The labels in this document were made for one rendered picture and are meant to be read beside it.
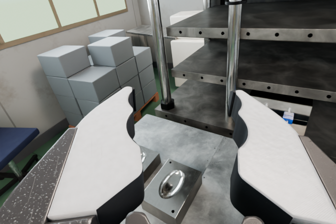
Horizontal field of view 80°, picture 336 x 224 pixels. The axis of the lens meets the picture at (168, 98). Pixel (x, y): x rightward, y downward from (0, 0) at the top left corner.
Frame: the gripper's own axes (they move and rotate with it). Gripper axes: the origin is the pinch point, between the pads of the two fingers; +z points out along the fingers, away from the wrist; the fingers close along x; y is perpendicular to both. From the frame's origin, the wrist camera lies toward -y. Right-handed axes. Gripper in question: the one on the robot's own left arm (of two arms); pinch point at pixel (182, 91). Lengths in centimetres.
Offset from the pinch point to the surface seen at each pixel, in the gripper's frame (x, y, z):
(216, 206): 17, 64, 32
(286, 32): 45, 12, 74
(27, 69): -154, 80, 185
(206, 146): 17, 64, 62
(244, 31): 31, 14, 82
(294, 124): 59, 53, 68
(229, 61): 27, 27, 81
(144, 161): -11, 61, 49
